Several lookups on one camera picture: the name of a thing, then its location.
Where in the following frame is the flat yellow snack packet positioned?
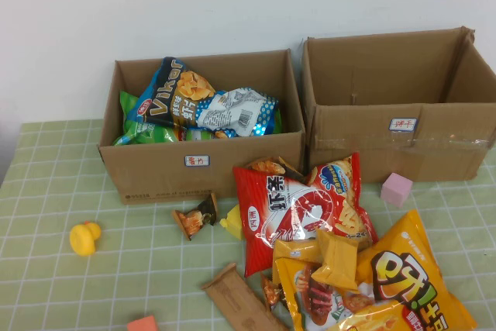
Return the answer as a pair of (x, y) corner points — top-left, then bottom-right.
(272, 238), (322, 285)

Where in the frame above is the small plain yellow snack packet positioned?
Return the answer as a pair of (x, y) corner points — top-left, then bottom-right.
(311, 229), (360, 294)

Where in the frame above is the small open cardboard box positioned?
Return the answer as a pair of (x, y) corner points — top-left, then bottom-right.
(96, 48), (307, 206)

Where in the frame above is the yellow rubber duck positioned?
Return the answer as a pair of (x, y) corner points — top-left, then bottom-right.
(68, 221), (102, 257)

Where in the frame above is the yellow plastic toy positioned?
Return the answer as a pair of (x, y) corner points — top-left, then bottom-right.
(219, 205), (244, 241)

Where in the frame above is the large open cardboard box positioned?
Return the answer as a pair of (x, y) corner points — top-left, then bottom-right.
(301, 26), (496, 184)

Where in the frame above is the small dark brown snack packet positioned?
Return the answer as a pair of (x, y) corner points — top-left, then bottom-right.
(260, 272), (288, 312)

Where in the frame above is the orange foam block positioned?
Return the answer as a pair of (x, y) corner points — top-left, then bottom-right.
(126, 315), (159, 331)

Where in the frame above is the yellow sausage print snack bag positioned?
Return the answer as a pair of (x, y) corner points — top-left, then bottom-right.
(274, 257), (392, 331)

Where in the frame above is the white blue-edged handwritten label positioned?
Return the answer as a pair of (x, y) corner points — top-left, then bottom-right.
(389, 116), (420, 132)
(184, 154), (211, 168)

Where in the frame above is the pink foam cube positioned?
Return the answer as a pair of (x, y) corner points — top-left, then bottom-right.
(380, 172), (414, 208)

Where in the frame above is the large orange potato chip bag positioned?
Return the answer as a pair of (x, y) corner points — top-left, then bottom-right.
(354, 209), (478, 331)

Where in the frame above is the red shrimp stick snack bag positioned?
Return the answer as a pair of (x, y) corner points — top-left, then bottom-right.
(232, 152), (380, 278)

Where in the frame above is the green snack bag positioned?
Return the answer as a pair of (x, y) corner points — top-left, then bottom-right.
(112, 90), (183, 147)

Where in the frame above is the brown orange snack packet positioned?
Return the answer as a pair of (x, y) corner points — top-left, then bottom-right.
(247, 156), (305, 183)

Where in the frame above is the small brown noodle snack packet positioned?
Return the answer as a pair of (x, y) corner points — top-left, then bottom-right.
(171, 192), (219, 242)

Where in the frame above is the blue Vikor shrimp chip bag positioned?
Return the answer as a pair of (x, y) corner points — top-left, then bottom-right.
(127, 56), (218, 130)

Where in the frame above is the silver blue dotted snack bag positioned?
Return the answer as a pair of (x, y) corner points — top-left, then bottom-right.
(195, 87), (280, 138)

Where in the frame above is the green checked tablecloth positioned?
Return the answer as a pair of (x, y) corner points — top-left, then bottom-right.
(0, 119), (496, 331)

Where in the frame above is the brown cardboard piece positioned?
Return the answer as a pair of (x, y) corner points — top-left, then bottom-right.
(200, 263), (291, 331)

